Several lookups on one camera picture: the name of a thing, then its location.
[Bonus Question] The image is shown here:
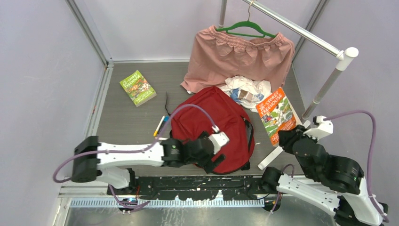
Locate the red backpack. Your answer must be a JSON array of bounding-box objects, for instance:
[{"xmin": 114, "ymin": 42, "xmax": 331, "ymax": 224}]
[{"xmin": 170, "ymin": 86, "xmax": 255, "ymax": 175}]

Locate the orange treehouse book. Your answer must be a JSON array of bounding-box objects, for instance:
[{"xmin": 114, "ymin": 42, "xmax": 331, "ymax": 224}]
[{"xmin": 256, "ymin": 87, "xmax": 302, "ymax": 147}]

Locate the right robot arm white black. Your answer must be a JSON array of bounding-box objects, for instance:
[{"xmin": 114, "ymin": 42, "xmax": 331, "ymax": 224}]
[{"xmin": 261, "ymin": 121, "xmax": 388, "ymax": 226}]

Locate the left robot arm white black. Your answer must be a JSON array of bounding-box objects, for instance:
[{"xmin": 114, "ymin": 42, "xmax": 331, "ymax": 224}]
[{"xmin": 71, "ymin": 131, "xmax": 230, "ymax": 194}]

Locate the black blue highlighter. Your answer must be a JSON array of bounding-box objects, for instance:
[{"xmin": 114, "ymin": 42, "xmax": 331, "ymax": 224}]
[{"xmin": 162, "ymin": 116, "xmax": 169, "ymax": 125}]

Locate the white yellow marker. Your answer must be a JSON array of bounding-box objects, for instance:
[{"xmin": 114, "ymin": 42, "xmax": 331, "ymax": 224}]
[{"xmin": 153, "ymin": 116, "xmax": 165, "ymax": 137}]

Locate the white crumpled cloth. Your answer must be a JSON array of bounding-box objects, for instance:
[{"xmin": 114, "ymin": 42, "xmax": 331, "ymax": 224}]
[{"xmin": 219, "ymin": 76, "xmax": 271, "ymax": 112}]

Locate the green treehouse book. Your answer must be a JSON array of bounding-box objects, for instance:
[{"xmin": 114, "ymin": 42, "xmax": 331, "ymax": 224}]
[{"xmin": 120, "ymin": 70, "xmax": 157, "ymax": 107}]

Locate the pink skirt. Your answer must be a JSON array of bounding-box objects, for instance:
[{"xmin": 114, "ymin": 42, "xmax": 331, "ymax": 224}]
[{"xmin": 181, "ymin": 26, "xmax": 295, "ymax": 93}]

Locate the silver white clothes rack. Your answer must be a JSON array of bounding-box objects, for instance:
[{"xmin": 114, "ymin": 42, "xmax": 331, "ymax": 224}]
[{"xmin": 218, "ymin": 0, "xmax": 359, "ymax": 171}]

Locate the green clothes hanger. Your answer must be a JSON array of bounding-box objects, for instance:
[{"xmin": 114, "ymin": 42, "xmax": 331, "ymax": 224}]
[{"xmin": 216, "ymin": 0, "xmax": 276, "ymax": 38}]

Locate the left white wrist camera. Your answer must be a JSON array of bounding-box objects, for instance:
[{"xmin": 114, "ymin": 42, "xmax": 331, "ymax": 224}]
[{"xmin": 208, "ymin": 125, "xmax": 230, "ymax": 154}]

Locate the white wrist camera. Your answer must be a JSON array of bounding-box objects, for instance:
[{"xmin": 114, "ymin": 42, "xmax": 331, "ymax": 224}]
[
  {"xmin": 208, "ymin": 125, "xmax": 230, "ymax": 154},
  {"xmin": 304, "ymin": 116, "xmax": 334, "ymax": 140}
]

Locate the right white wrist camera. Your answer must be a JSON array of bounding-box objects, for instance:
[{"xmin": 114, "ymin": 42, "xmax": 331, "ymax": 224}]
[{"xmin": 304, "ymin": 116, "xmax": 334, "ymax": 140}]

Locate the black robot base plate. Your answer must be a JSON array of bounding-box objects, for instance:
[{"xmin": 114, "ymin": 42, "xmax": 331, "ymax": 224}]
[{"xmin": 114, "ymin": 175, "xmax": 276, "ymax": 201}]

